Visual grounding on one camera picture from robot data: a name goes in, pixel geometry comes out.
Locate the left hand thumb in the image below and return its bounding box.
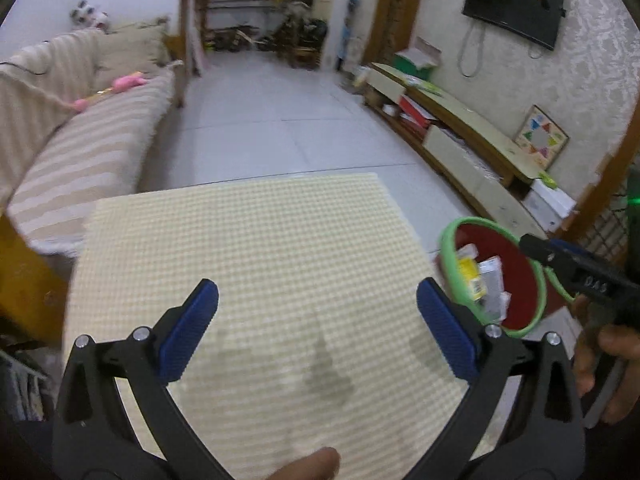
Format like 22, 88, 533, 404
268, 446, 341, 480

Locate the beige sofa cushion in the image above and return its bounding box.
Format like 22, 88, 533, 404
93, 21, 171, 91

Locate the yellow checkered tablecloth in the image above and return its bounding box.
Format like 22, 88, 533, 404
64, 174, 466, 479

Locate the long low TV cabinet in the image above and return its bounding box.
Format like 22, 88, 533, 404
364, 63, 548, 238

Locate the white printed carton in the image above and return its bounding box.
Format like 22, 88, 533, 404
478, 256, 511, 323

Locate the wooden side cabinet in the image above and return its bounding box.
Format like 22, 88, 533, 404
0, 216, 68, 346

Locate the right hand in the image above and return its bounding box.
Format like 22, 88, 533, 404
573, 294, 639, 428

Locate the red flat box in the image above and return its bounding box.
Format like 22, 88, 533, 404
399, 96, 437, 128

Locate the pink plush toy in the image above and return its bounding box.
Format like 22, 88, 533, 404
72, 72, 148, 113

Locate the green storage box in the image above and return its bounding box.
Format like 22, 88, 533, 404
392, 37, 442, 80

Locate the white box on floor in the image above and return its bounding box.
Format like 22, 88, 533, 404
523, 179, 576, 232

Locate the striped beige sofa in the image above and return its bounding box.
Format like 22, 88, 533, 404
1, 28, 184, 258

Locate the yellow white cardboard box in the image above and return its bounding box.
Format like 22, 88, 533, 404
458, 257, 487, 302

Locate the red bin with green rim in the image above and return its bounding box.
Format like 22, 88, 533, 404
437, 217, 574, 338

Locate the black wall television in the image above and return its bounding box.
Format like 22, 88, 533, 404
462, 0, 565, 51

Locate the chinese checkers board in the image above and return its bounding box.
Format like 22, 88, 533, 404
514, 105, 570, 170

